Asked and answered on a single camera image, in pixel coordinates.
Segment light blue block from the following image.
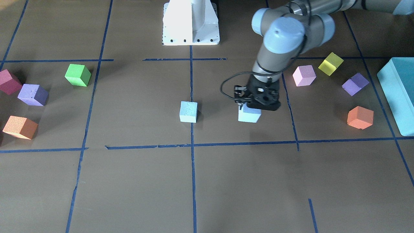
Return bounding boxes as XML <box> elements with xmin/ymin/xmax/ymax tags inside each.
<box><xmin>179</xmin><ymin>101</ymin><xmax>198</xmax><ymax>123</ymax></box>
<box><xmin>238</xmin><ymin>103</ymin><xmax>262</xmax><ymax>123</ymax></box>

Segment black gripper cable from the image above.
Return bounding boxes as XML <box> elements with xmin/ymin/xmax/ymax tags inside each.
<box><xmin>220</xmin><ymin>71</ymin><xmax>291</xmax><ymax>101</ymax></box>

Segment maroon foam block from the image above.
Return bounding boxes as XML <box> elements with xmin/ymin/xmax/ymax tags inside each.
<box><xmin>0</xmin><ymin>69</ymin><xmax>23</xmax><ymax>95</ymax></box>

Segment purple foam block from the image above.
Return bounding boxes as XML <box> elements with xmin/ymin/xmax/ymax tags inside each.
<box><xmin>17</xmin><ymin>84</ymin><xmax>49</xmax><ymax>106</ymax></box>
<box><xmin>342</xmin><ymin>73</ymin><xmax>369</xmax><ymax>96</ymax></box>

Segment teal plastic bin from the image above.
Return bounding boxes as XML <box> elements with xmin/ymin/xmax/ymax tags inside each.
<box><xmin>377</xmin><ymin>57</ymin><xmax>414</xmax><ymax>136</ymax></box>

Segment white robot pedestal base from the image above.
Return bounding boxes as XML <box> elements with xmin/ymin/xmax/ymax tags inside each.
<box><xmin>162</xmin><ymin>0</ymin><xmax>220</xmax><ymax>46</ymax></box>

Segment pink foam block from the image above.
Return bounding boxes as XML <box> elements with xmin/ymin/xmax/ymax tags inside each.
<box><xmin>292</xmin><ymin>65</ymin><xmax>317</xmax><ymax>87</ymax></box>

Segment green foam block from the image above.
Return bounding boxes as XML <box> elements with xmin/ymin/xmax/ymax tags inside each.
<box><xmin>64</xmin><ymin>64</ymin><xmax>91</xmax><ymax>87</ymax></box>

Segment yellow foam block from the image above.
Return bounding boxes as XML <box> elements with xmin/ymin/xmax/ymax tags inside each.
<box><xmin>318</xmin><ymin>52</ymin><xmax>343</xmax><ymax>76</ymax></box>

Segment orange foam block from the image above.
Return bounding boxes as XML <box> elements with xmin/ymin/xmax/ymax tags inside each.
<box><xmin>3</xmin><ymin>116</ymin><xmax>38</xmax><ymax>140</ymax></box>
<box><xmin>346</xmin><ymin>106</ymin><xmax>374</xmax><ymax>129</ymax></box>

